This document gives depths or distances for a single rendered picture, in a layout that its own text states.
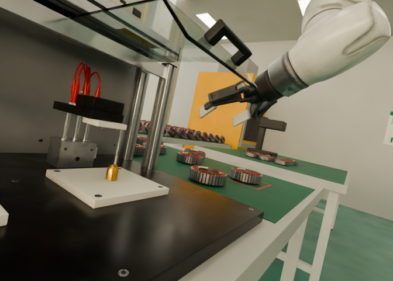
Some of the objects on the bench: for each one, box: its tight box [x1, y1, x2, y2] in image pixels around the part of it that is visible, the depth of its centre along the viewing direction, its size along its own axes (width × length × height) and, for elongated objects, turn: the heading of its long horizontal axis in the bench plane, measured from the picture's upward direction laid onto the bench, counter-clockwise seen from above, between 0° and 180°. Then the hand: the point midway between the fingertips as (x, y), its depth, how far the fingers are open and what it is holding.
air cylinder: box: [46, 137, 97, 168], centre depth 49 cm, size 5×8×6 cm
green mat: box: [133, 145, 315, 224], centre depth 97 cm, size 94×61×1 cm, turn 153°
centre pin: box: [105, 164, 119, 181], centre depth 41 cm, size 2×2×3 cm
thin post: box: [113, 130, 124, 165], centre depth 50 cm, size 2×2×10 cm
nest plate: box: [46, 167, 169, 209], centre depth 41 cm, size 15×15×1 cm
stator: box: [189, 165, 227, 186], centre depth 69 cm, size 11×11×4 cm
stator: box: [230, 167, 263, 185], centre depth 83 cm, size 11×11×4 cm
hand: (220, 117), depth 68 cm, fingers open, 13 cm apart
